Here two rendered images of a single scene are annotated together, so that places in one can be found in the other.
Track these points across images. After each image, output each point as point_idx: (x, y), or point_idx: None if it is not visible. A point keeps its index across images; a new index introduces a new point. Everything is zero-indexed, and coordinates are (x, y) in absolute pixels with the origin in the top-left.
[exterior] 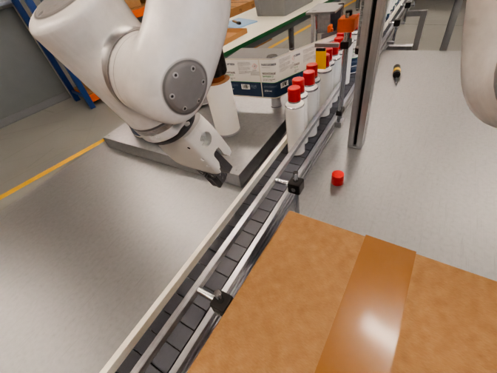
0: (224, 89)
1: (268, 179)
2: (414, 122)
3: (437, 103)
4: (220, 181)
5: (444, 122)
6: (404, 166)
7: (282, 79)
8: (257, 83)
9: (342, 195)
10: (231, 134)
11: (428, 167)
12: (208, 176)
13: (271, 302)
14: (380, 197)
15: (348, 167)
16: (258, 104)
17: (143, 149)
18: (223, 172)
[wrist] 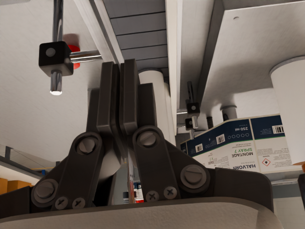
0: (298, 150)
1: (157, 26)
2: (68, 118)
3: (68, 131)
4: (99, 93)
5: (45, 123)
6: (25, 87)
7: (223, 145)
8: (259, 137)
9: (46, 37)
10: (281, 66)
11: (6, 92)
12: (120, 124)
13: None
14: (2, 52)
15: (77, 69)
16: (257, 103)
17: None
18: (16, 194)
